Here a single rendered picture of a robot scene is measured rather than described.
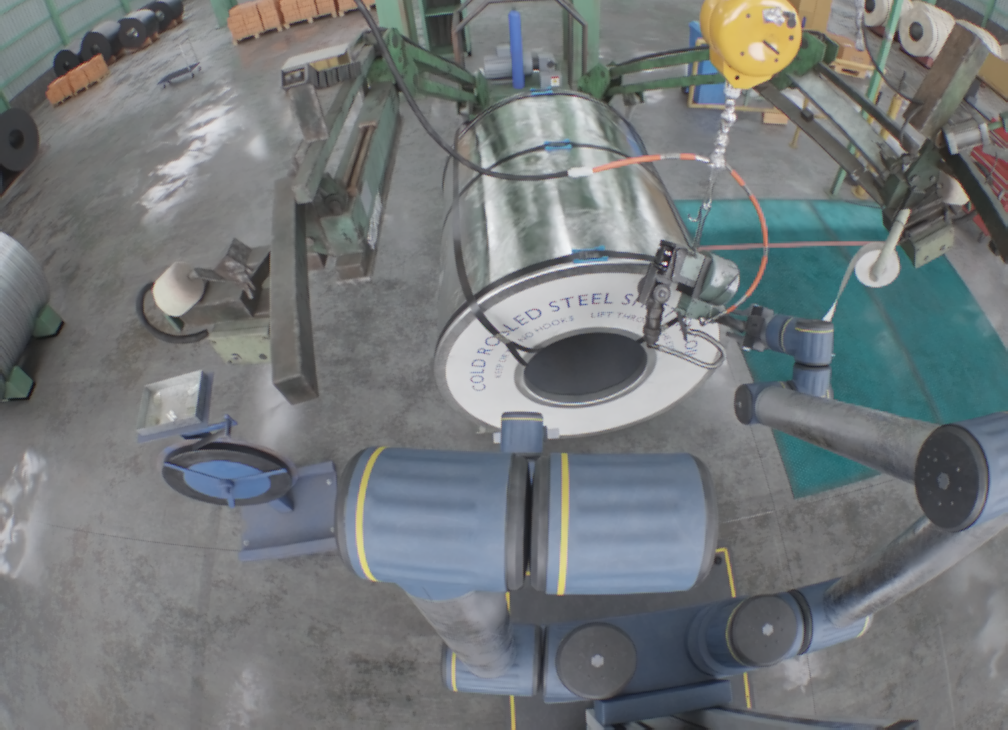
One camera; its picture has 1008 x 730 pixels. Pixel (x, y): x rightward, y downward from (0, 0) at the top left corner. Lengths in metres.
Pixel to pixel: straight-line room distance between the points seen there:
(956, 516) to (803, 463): 2.28
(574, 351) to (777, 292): 1.86
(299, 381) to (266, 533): 2.24
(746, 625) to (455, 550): 0.98
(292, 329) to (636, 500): 0.48
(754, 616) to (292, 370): 1.17
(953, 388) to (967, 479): 3.41
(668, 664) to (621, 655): 0.41
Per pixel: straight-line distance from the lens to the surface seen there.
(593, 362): 2.26
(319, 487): 2.79
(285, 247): 0.81
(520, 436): 1.19
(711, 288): 1.45
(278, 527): 2.82
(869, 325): 3.92
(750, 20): 1.03
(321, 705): 2.63
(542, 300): 1.57
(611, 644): 1.24
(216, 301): 1.24
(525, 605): 2.05
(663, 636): 1.63
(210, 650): 2.96
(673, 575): 0.48
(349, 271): 1.04
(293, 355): 0.66
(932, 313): 4.53
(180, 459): 2.14
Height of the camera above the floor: 2.39
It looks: 54 degrees down
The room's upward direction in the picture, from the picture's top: 7 degrees counter-clockwise
